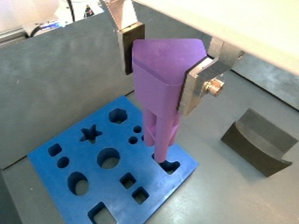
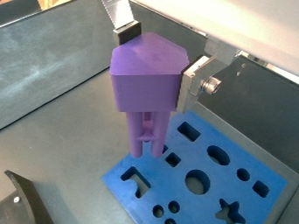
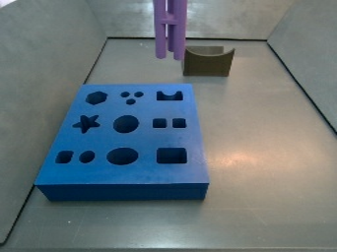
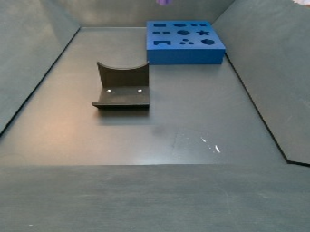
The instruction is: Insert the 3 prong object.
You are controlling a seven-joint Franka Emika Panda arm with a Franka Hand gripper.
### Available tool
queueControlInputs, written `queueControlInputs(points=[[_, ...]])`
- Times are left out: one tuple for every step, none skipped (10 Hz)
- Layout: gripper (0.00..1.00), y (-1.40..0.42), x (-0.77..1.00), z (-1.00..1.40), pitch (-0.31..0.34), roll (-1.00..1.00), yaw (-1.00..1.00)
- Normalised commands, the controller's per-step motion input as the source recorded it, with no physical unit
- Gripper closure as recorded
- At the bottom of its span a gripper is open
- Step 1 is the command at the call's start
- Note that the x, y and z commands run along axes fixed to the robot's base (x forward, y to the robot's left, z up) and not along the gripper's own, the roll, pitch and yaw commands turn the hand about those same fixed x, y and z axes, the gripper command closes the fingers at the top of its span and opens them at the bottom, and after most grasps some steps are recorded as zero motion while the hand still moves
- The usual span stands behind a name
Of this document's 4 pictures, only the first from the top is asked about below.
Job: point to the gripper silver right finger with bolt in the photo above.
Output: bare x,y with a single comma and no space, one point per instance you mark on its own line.
203,76

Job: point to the purple three prong peg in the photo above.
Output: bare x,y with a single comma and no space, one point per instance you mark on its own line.
160,61

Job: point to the dark grey curved block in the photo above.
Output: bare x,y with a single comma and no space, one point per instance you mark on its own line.
260,142

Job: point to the blue shape sorter board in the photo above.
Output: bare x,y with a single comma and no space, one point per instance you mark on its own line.
98,168

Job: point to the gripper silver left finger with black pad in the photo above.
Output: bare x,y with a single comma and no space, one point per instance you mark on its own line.
130,29

